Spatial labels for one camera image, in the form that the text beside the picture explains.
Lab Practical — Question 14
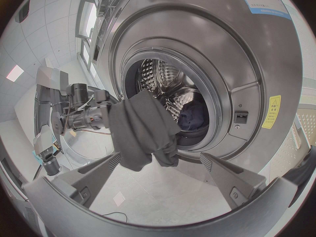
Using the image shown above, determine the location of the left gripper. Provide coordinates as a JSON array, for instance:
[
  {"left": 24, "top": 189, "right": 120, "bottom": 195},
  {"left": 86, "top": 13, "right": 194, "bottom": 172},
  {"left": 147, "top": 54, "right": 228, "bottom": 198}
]
[{"left": 69, "top": 106, "right": 111, "bottom": 131}]

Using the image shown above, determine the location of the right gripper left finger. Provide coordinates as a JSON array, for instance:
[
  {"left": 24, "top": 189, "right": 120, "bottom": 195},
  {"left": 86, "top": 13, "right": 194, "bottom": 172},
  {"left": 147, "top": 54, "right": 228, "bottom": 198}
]
[{"left": 53, "top": 152, "right": 122, "bottom": 208}]

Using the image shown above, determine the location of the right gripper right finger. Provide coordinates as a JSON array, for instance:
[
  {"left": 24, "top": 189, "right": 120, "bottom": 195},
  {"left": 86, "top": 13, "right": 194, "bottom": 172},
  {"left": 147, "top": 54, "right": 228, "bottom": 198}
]
[{"left": 199, "top": 152, "right": 267, "bottom": 210}]

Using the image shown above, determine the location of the dark grey garment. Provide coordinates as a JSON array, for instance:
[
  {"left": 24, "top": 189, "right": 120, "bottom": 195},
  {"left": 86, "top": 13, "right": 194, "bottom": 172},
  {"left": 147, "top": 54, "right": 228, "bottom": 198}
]
[{"left": 108, "top": 89, "right": 182, "bottom": 173}]

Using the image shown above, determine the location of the washing machine door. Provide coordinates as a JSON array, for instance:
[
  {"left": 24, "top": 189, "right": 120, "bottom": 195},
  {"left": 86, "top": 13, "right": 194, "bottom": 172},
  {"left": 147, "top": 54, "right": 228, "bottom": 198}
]
[{"left": 59, "top": 85, "right": 124, "bottom": 168}]

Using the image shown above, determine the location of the cream laundry basket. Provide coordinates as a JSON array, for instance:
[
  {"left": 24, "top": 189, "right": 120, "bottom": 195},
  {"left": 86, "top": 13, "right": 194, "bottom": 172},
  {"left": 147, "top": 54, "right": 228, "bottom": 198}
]
[{"left": 268, "top": 103, "right": 316, "bottom": 180}]

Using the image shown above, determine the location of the heap of dark clothes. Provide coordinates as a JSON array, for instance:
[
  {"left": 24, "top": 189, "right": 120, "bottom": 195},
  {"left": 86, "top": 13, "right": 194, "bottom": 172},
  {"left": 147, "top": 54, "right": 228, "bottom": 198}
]
[{"left": 284, "top": 144, "right": 316, "bottom": 195}]

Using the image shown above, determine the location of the grey washing machine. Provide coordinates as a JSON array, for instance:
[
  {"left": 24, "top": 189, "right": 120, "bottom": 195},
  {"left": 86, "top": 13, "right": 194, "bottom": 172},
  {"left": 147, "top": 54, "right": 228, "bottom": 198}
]
[{"left": 90, "top": 0, "right": 306, "bottom": 176}]

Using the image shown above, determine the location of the dark blue garment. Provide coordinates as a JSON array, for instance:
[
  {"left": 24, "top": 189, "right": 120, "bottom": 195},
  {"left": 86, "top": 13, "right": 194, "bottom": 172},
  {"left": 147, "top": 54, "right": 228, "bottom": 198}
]
[{"left": 177, "top": 101, "right": 206, "bottom": 132}]

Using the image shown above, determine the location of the square ceiling light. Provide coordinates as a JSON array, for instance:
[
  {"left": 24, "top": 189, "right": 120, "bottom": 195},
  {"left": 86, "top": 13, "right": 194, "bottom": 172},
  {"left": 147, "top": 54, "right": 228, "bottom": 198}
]
[{"left": 6, "top": 64, "right": 24, "bottom": 82}]

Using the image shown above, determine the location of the window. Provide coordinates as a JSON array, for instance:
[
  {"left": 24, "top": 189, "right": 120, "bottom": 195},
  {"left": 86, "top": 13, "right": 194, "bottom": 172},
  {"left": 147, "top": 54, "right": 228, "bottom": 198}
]
[{"left": 75, "top": 0, "right": 117, "bottom": 66}]

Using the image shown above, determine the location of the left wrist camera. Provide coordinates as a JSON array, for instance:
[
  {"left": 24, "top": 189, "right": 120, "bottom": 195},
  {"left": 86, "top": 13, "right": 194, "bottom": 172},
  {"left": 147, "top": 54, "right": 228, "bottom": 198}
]
[{"left": 94, "top": 90, "right": 111, "bottom": 109}]

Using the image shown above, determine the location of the black cable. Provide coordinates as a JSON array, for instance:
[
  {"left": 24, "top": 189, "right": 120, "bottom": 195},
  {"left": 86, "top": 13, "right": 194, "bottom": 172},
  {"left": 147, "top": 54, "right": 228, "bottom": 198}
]
[{"left": 102, "top": 211, "right": 128, "bottom": 223}]

